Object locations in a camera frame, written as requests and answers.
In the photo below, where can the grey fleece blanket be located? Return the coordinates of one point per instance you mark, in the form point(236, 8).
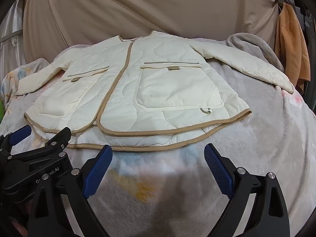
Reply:
point(249, 43)

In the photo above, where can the orange hanging garment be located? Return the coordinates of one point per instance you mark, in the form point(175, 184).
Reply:
point(292, 44)

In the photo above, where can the printed fleece blanket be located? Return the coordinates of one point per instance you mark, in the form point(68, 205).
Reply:
point(271, 140)

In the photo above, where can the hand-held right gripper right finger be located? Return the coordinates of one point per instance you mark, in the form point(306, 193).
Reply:
point(218, 167)

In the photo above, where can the beige curtain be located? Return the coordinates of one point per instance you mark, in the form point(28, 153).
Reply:
point(148, 7)

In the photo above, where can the silver curtain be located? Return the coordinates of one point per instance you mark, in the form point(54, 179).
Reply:
point(12, 42)

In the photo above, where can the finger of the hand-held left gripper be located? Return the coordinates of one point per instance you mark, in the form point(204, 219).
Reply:
point(58, 139)
point(21, 134)

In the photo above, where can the cream quilted jacket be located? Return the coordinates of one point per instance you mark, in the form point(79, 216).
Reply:
point(158, 84)

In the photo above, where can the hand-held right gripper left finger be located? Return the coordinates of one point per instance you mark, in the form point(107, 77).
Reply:
point(97, 170)

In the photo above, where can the green object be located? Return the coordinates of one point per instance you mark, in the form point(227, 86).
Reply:
point(1, 109)

